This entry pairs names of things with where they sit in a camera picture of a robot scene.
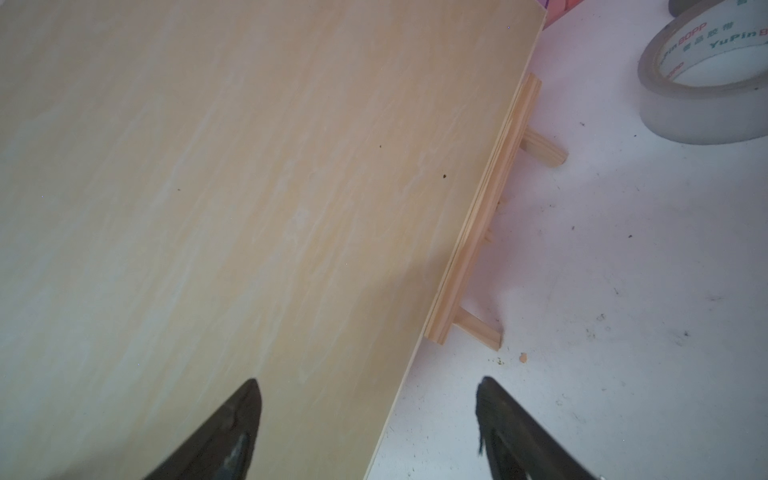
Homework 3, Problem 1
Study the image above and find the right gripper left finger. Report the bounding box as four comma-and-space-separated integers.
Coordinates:
147, 378, 262, 480

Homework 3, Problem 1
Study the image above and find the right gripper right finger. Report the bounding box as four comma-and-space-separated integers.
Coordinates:
475, 376, 595, 480

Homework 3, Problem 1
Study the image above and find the wooden easel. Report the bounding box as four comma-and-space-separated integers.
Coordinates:
424, 73, 568, 351

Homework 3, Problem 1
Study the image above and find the plywood board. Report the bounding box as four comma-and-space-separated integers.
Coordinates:
1, 1, 545, 479

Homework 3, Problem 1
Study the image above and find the clear packing tape roll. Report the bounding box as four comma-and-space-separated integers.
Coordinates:
637, 0, 767, 145

